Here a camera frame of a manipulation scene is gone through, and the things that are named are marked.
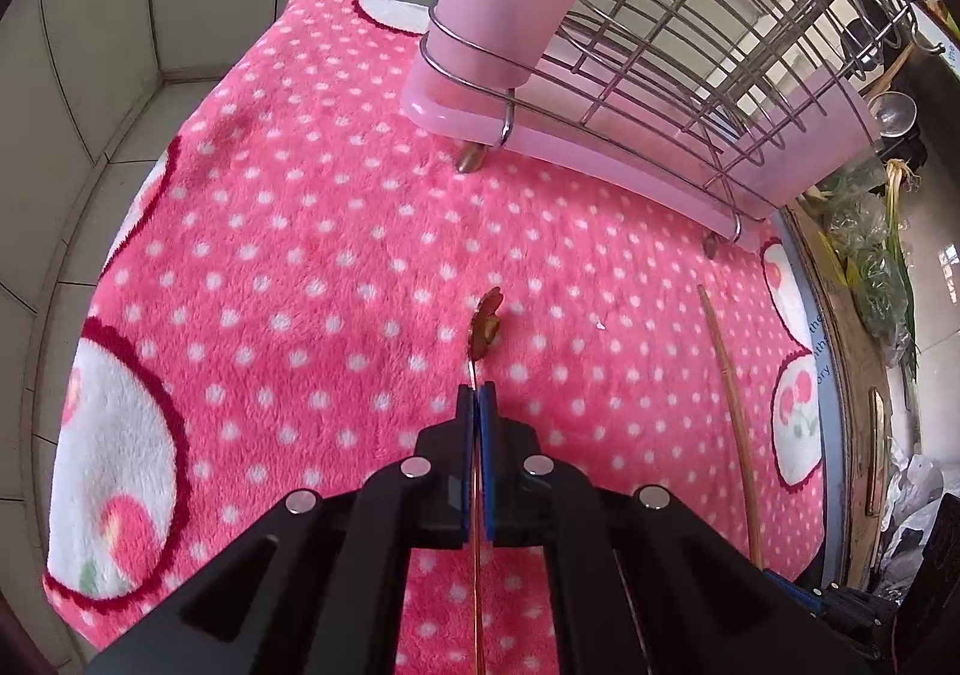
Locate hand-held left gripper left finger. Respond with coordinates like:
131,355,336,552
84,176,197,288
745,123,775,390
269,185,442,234
90,382,476,675

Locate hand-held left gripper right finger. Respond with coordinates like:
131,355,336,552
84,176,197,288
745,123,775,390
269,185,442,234
480,381,867,675

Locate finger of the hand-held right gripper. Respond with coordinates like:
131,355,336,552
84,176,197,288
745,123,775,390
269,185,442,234
765,566,835,617

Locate gold leaf-handled spoon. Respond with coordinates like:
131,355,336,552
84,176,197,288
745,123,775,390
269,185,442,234
465,285,505,675

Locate white plastic bags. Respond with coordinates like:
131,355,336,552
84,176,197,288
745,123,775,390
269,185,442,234
885,450,947,571

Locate wooden strip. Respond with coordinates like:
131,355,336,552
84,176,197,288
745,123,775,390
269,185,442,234
868,386,887,515

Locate light wooden chopstick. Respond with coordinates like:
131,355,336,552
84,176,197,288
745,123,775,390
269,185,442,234
696,283,764,569

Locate pink polka dot blanket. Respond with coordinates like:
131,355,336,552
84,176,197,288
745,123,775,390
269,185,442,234
41,0,848,675

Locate brown cardboard sheet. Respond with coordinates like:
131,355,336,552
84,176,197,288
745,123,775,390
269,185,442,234
787,202,901,586

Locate grey printed mat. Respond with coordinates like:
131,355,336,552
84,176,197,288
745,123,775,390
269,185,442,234
780,210,852,586

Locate pink plastic drip tray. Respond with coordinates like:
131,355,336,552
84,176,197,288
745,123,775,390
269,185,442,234
401,30,886,248

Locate bagged green vegetables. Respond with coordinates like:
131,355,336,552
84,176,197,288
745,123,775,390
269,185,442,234
802,154,920,376

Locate clear suction cup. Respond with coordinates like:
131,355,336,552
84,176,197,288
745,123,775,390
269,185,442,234
866,90,916,140

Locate metal wire dish rack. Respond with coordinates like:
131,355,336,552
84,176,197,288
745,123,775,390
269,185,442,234
418,0,950,248

